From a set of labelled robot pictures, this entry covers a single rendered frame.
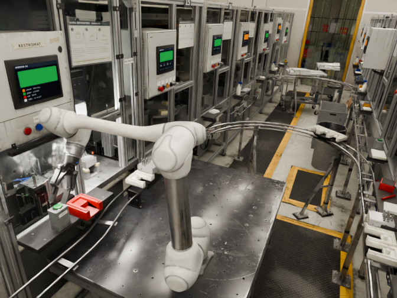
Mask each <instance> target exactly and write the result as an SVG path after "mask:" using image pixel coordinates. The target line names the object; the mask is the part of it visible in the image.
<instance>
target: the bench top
mask: <svg viewBox="0 0 397 298"><path fill-rule="evenodd" d="M220 168H221V169H220ZM223 182H224V183H223ZM188 186H189V194H190V210H191V217H194V216H196V217H200V218H202V219H203V220H205V221H206V223H207V224H208V226H209V230H210V245H209V251H212V252H214V257H212V258H211V260H210V261H209V263H208V265H207V267H206V269H205V270H204V274H203V276H198V277H197V280H196V282H195V283H194V284H193V285H192V286H191V287H190V288H189V289H188V290H186V291H182V292H177V291H174V290H171V289H170V288H169V287H168V286H167V284H166V282H165V278H164V269H165V258H166V248H167V245H168V244H169V242H170V241H171V237H170V226H169V220H168V209H167V199H166V193H165V183H164V177H163V178H161V179H160V180H159V181H158V182H156V184H154V185H153V186H152V187H151V188H150V189H145V190H144V191H143V192H142V195H141V206H142V209H138V208H135V207H133V206H129V205H128V206H127V207H126V208H125V209H124V210H123V212H122V213H121V215H120V216H119V218H118V219H117V221H116V222H117V224H116V226H113V227H112V228H111V230H110V231H109V232H108V234H107V235H106V236H105V237H104V239H103V240H102V241H101V242H100V244H99V245H98V246H97V247H96V248H95V249H94V250H92V251H91V252H90V253H89V254H88V255H87V256H86V257H84V259H82V260H81V262H79V263H78V264H77V265H78V267H77V268H76V269H75V270H70V271H69V272H68V274H69V275H71V276H73V277H75V278H78V279H79V280H81V281H83V282H85V283H87V284H90V285H92V286H94V287H96V288H98V289H100V290H102V291H104V292H106V293H108V294H110V295H112V296H114V297H116V298H248V294H249V292H250V288H251V286H252V283H253V280H254V278H255V274H256V271H257V269H258V266H259V263H260V260H261V258H262V254H263V251H264V249H265V246H266V243H267V240H268V237H269V234H270V232H271V229H272V226H273V224H274V220H275V217H276V215H277V212H278V209H279V206H280V204H281V200H282V197H283V195H284V192H285V189H286V186H287V182H282V181H279V180H275V179H270V178H267V177H263V176H259V175H256V174H252V173H247V172H244V171H240V170H235V169H231V168H228V167H224V166H220V165H217V164H213V163H208V162H205V161H201V160H197V159H194V158H192V159H191V169H190V172H189V173H188ZM213 195H215V196H213ZM127 202H128V194H127V195H125V196H124V197H123V198H122V199H121V200H119V201H118V202H116V203H115V204H114V205H113V206H112V207H110V208H109V209H108V210H107V211H106V212H105V213H104V214H103V215H102V217H101V218H100V220H105V221H112V222H113V221H114V220H115V218H116V217H117V215H118V213H119V212H120V211H121V209H122V208H123V207H124V206H125V204H126V203H127ZM95 220H96V219H95ZM95 220H94V221H93V222H92V223H90V224H89V225H88V226H87V227H85V228H84V229H83V230H82V231H80V232H79V233H78V234H77V235H76V236H74V237H73V238H72V239H71V240H69V241H68V242H67V243H65V244H64V245H63V246H62V247H61V248H59V249H58V250H57V251H56V252H54V253H53V254H52V255H50V256H49V257H48V258H47V259H46V260H47V261H48V264H50V263H51V262H52V261H54V260H55V259H56V258H57V257H58V256H59V255H61V254H62V253H63V252H65V250H67V249H68V248H69V247H70V246H72V245H73V244H74V243H75V242H76V241H78V240H79V239H80V238H81V237H82V236H83V235H84V234H85V233H86V232H87V231H88V230H89V228H90V227H91V226H92V225H93V224H94V222H95ZM109 227H110V225H104V224H100V223H97V224H96V225H95V226H94V227H93V229H92V230H91V231H90V232H89V233H88V234H87V235H86V236H85V237H84V238H83V239H82V240H81V241H80V242H79V243H78V244H77V245H76V246H75V247H73V248H72V249H71V250H70V251H69V252H67V253H66V254H65V255H64V256H62V258H63V259H65V260H67V261H70V262H72V263H75V262H76V261H77V260H78V259H79V258H81V257H82V256H83V255H84V254H85V253H86V252H88V250H90V249H91V247H92V246H94V245H95V244H96V243H97V242H98V240H100V239H101V237H102V236H103V235H104V234H105V232H106V231H107V230H108V228H109Z"/></svg>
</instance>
